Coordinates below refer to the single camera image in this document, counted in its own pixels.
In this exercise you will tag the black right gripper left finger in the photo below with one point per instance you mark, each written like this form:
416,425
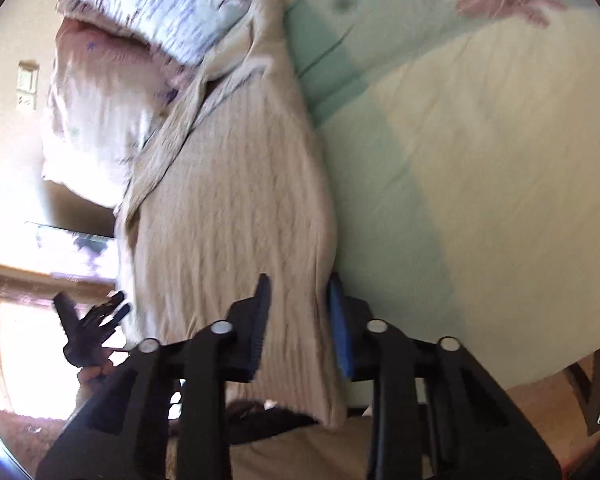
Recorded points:
122,432

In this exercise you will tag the pink floral pillow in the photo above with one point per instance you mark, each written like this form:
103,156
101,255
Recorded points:
107,97

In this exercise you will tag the beige cable-knit sweater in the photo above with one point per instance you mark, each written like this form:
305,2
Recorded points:
233,186

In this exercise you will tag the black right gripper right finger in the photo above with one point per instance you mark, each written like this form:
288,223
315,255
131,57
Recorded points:
432,401

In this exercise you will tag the pastel patchwork bed quilt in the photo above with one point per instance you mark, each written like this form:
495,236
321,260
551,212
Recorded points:
462,144

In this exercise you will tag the bright window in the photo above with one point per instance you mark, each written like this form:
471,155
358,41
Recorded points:
35,378

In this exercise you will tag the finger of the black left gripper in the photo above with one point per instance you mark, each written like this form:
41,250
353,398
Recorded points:
105,318
66,310

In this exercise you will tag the person's left hand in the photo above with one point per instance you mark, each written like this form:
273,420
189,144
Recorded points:
89,378

